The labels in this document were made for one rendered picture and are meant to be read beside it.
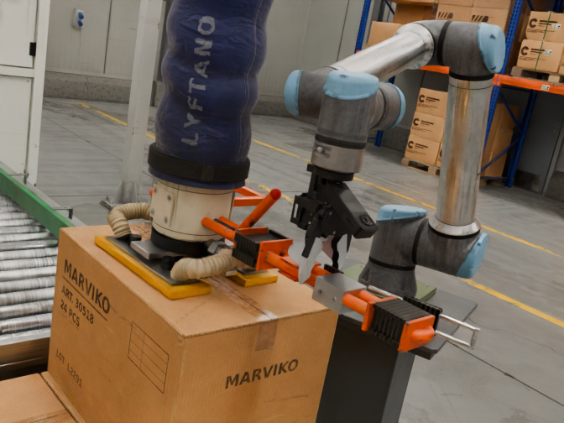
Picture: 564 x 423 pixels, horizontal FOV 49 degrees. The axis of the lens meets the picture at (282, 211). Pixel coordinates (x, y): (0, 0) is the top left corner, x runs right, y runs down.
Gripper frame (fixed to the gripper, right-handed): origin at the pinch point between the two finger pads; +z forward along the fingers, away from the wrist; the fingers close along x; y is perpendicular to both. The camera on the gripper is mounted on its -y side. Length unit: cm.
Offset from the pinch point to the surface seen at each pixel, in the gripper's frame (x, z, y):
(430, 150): -719, 74, 468
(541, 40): -719, -103, 341
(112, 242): 14, 11, 52
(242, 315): 5.3, 13.1, 13.4
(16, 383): 28, 53, 68
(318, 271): -0.7, -0.5, 1.6
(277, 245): 0.7, -1.9, 12.1
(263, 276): -9.1, 11.1, 25.0
